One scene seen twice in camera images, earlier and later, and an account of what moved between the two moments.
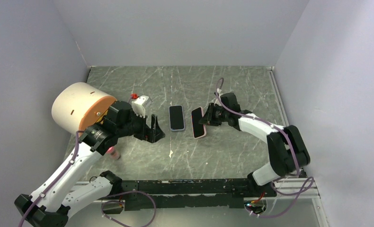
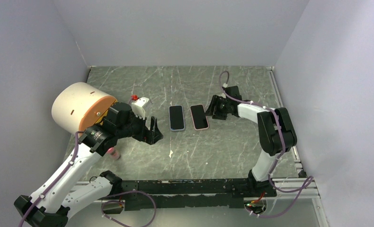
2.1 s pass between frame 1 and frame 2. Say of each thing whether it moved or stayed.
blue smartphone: stayed
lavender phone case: stayed
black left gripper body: stayed
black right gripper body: moved
